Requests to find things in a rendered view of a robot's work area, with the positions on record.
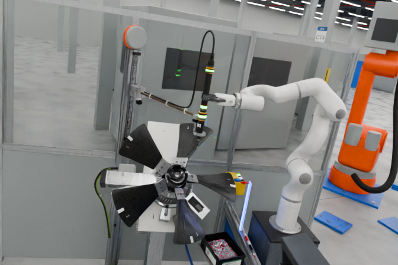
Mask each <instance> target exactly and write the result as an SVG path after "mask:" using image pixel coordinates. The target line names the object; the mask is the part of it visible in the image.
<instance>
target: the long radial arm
mask: <svg viewBox="0 0 398 265"><path fill-rule="evenodd" d="M156 179H157V174H146V173H130V172H114V171H107V175H106V180H105V186H106V188H116V189H119V188H123V187H126V186H131V185H135V186H140V185H146V184H150V183H155V182H156Z"/></svg>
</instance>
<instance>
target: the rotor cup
mask: <svg viewBox="0 0 398 265"><path fill-rule="evenodd" d="M176 173H179V176H178V177H176V176H175V174H176ZM163 177H164V179H165V182H166V185H167V187H168V190H167V191H168V192H172V193H175V192H174V189H175V188H182V189H183V188H184V187H185V185H186V183H187V179H188V172H187V170H186V168H185V167H184V166H182V165H180V164H174V165H172V166H170V167H169V168H168V169H167V171H166V172H165V174H164V175H163V176H162V178H163ZM162 178H161V179H162ZM167 181H168V182H167ZM179 186H180V187H179Z"/></svg>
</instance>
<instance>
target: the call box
mask: <svg viewBox="0 0 398 265"><path fill-rule="evenodd" d="M229 173H231V175H232V176H233V179H234V180H235V178H239V177H238V175H237V174H236V173H232V172H229ZM240 182H242V181H241V179H240ZM240 182H237V181H235V185H236V195H243V194H244V191H245V185H246V184H242V183H240Z"/></svg>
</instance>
